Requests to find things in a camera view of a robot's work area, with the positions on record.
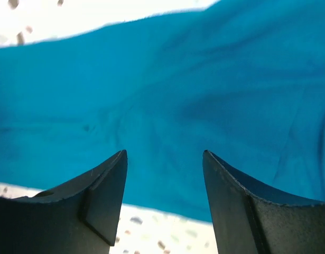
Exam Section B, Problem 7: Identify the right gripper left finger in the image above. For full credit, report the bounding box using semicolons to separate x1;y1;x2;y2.
0;150;127;253

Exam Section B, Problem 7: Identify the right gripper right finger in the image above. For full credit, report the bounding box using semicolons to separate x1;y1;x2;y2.
202;151;325;254

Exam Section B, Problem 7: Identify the blue t shirt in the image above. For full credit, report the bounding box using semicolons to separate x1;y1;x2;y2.
0;1;325;221

